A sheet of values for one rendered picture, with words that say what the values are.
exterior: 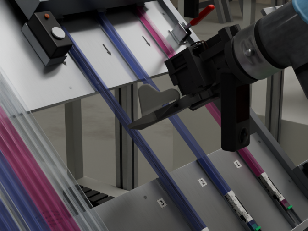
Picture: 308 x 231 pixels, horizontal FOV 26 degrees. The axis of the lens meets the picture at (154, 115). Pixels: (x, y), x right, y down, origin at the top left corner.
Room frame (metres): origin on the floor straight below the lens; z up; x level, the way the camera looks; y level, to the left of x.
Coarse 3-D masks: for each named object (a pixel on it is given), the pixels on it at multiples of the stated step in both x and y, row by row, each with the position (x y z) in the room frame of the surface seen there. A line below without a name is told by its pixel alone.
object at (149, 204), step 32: (224, 160) 1.13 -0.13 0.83; (256, 160) 1.18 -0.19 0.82; (128, 192) 0.95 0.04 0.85; (160, 192) 0.99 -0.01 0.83; (192, 192) 1.02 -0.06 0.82; (256, 192) 1.11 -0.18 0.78; (288, 192) 1.15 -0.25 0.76; (128, 224) 0.90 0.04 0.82; (160, 224) 0.93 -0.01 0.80; (224, 224) 1.00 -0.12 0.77; (288, 224) 1.09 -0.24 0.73
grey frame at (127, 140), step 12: (132, 84) 1.51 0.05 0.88; (120, 96) 1.51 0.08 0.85; (132, 96) 1.51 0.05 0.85; (132, 108) 1.51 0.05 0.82; (132, 120) 1.51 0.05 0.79; (120, 132) 1.51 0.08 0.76; (120, 144) 1.51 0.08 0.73; (132, 144) 1.51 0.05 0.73; (120, 156) 1.51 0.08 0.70; (132, 156) 1.51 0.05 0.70; (120, 168) 1.51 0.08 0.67; (132, 168) 1.51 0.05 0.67; (120, 180) 1.51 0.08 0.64; (132, 180) 1.51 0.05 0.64
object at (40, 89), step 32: (0, 0) 1.14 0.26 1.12; (0, 32) 1.08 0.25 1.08; (96, 32) 1.21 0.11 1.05; (128, 32) 1.27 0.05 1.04; (0, 64) 1.02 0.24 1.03; (32, 64) 1.06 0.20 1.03; (64, 64) 1.10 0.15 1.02; (96, 64) 1.14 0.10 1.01; (128, 64) 1.19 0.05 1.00; (160, 64) 1.24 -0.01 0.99; (32, 96) 1.00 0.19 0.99; (64, 96) 1.04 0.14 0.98
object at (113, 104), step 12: (72, 48) 1.13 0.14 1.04; (84, 60) 1.12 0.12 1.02; (96, 72) 1.11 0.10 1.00; (96, 84) 1.09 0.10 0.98; (108, 96) 1.08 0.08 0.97; (120, 108) 1.07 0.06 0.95; (120, 120) 1.06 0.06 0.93; (132, 132) 1.04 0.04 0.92; (144, 144) 1.03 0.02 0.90; (144, 156) 1.03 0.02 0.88; (156, 156) 1.03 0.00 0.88; (156, 168) 1.01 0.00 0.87; (168, 180) 1.00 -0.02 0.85; (180, 192) 0.99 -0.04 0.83; (180, 204) 0.98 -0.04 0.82; (192, 216) 0.96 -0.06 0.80
